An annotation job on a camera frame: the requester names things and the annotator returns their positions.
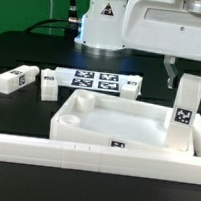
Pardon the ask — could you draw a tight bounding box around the white thin cable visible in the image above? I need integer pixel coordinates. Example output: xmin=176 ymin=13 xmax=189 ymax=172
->
xmin=43 ymin=0 xmax=55 ymax=36

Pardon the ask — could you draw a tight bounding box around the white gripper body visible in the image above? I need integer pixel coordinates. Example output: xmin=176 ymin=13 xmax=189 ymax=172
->
xmin=122 ymin=0 xmax=201 ymax=62

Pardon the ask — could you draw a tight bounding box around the white right fence bar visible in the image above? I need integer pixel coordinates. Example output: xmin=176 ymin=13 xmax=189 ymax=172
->
xmin=193 ymin=114 xmax=201 ymax=157

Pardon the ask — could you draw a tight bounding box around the white desk tabletop tray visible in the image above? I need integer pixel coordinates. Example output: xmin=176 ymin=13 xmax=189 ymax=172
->
xmin=49 ymin=89 xmax=194 ymax=156

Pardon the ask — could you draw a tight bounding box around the black cable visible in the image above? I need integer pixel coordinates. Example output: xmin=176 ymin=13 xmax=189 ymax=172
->
xmin=23 ymin=0 xmax=87 ymax=39

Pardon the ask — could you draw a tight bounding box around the white front fence bar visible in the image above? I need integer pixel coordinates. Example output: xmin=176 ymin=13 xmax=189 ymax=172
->
xmin=0 ymin=134 xmax=201 ymax=184

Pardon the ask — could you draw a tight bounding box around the white fence bar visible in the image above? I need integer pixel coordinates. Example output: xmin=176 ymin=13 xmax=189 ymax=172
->
xmin=0 ymin=134 xmax=201 ymax=184
xmin=193 ymin=114 xmax=201 ymax=157

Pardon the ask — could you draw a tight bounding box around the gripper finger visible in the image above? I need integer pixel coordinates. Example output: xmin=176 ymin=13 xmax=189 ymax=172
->
xmin=164 ymin=55 xmax=178 ymax=89

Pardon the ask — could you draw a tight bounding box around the white marker base plate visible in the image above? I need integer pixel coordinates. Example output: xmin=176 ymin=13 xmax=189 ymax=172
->
xmin=55 ymin=67 xmax=128 ymax=92

